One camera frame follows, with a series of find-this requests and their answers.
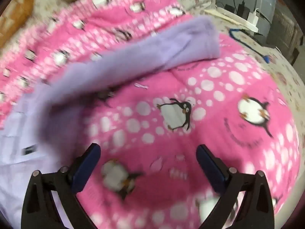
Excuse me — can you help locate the white charger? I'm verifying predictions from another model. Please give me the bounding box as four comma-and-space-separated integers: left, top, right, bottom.
247, 8, 262, 27

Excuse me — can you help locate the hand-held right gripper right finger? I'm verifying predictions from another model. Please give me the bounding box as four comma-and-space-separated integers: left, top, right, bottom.
196, 144, 275, 229

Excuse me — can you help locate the black power adapter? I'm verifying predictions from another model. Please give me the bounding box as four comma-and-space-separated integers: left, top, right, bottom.
235, 3, 250, 19

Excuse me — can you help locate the lavender garment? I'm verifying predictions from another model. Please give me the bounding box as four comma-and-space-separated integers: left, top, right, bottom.
0, 15, 220, 229

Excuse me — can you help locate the white power strip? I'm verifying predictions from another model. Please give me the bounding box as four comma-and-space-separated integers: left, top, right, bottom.
204, 6, 259, 33

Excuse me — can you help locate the blue cable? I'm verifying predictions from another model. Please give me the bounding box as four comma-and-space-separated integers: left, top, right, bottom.
229, 28, 271, 64

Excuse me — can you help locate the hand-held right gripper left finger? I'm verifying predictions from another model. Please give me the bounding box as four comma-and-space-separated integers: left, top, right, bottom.
21, 144, 101, 229

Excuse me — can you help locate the pink penguin print blanket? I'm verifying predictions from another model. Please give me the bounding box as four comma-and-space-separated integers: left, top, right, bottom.
0, 0, 302, 229

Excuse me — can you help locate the floral bed sheet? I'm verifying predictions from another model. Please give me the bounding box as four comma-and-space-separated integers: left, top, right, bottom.
0, 0, 305, 206

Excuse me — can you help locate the dark slatted radiator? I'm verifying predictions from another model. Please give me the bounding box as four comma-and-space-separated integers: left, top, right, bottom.
271, 7, 301, 64

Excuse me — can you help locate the orange cushion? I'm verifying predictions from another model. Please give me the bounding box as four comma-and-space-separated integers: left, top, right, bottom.
0, 0, 37, 49

